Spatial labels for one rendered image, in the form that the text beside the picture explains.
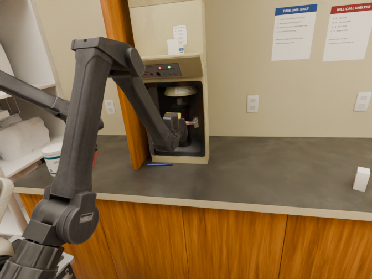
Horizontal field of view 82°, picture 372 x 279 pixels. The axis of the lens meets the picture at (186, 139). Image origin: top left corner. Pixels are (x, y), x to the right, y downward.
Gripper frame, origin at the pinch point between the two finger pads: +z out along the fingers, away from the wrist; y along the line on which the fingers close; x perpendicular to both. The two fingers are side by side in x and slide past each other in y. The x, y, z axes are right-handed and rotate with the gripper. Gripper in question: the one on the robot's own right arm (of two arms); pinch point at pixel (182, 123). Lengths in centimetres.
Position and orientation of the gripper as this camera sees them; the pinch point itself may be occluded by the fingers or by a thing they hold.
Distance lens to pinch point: 105.0
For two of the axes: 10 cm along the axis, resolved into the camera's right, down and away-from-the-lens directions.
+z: 2.2, -4.0, 8.9
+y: -1.3, -9.2, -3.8
